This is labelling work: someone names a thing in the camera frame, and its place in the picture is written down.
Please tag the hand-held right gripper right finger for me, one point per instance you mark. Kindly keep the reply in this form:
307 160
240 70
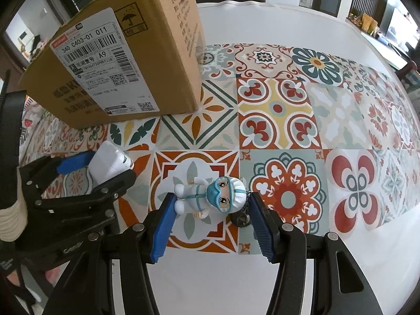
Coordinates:
264 233

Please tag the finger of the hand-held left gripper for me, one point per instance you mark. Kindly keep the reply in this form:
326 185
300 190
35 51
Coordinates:
73 163
111 187

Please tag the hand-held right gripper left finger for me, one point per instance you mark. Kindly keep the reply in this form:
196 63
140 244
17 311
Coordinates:
162 229

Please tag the white cube charger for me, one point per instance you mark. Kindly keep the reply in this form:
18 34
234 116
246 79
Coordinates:
108 159

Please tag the cardboard box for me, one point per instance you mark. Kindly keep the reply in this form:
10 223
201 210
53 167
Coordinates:
111 55

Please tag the person's left hand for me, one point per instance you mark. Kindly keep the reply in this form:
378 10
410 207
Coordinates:
14 280

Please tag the brown wooden door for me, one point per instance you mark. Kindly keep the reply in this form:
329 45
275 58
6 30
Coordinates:
13 62

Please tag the white shoe rack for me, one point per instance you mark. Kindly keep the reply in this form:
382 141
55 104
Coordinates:
36 47

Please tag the patterned tile-print table mat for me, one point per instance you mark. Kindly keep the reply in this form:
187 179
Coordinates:
279 105

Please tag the wooden chair with patterned cushion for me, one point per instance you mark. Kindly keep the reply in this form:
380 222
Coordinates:
411 75

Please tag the white television cabinet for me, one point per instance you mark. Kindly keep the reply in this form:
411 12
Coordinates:
384 51

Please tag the yellow packages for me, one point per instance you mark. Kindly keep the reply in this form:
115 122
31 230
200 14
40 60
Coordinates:
368 23

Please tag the flat television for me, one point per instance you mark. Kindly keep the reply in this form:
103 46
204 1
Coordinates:
398 26

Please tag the white wall intercom panel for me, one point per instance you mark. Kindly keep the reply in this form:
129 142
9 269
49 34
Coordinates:
23 36

